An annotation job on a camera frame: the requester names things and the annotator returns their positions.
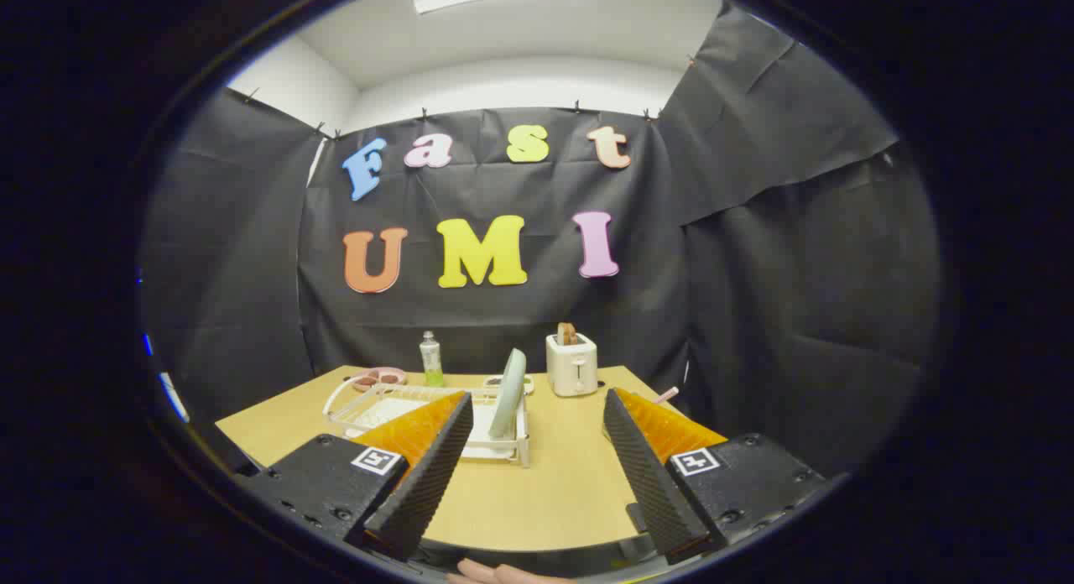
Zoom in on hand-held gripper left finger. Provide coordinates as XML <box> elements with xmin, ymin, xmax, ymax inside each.
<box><xmin>239</xmin><ymin>391</ymin><xmax>475</xmax><ymax>561</ymax></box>

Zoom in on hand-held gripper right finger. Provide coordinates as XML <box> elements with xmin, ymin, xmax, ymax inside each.
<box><xmin>602</xmin><ymin>388</ymin><xmax>827</xmax><ymax>566</ymax></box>

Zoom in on white wire dish rack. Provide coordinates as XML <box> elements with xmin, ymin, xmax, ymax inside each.
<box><xmin>323</xmin><ymin>374</ymin><xmax>534</xmax><ymax>469</ymax></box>

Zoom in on pale green plate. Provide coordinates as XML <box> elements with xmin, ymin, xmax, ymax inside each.
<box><xmin>489</xmin><ymin>347</ymin><xmax>528</xmax><ymax>440</ymax></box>

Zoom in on pink divided dish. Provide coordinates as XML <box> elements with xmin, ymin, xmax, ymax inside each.
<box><xmin>351</xmin><ymin>367</ymin><xmax>408</xmax><ymax>393</ymax></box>

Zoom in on white drain tray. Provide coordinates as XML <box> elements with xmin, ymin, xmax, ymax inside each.
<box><xmin>348</xmin><ymin>397</ymin><xmax>517</xmax><ymax>461</ymax></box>

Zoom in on clear bottle with green liquid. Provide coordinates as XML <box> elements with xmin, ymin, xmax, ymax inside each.
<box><xmin>420</xmin><ymin>331</ymin><xmax>445</xmax><ymax>388</ymax></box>

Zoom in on white toaster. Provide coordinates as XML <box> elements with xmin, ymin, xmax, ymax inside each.
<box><xmin>545</xmin><ymin>332</ymin><xmax>599</xmax><ymax>398</ymax></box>

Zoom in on black backdrop cloth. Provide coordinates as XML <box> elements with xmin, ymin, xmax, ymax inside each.
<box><xmin>138</xmin><ymin>1</ymin><xmax>945</xmax><ymax>484</ymax></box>

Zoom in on computer monitor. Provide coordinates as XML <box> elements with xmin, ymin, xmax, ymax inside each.
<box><xmin>158</xmin><ymin>370</ymin><xmax>190</xmax><ymax>423</ymax></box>

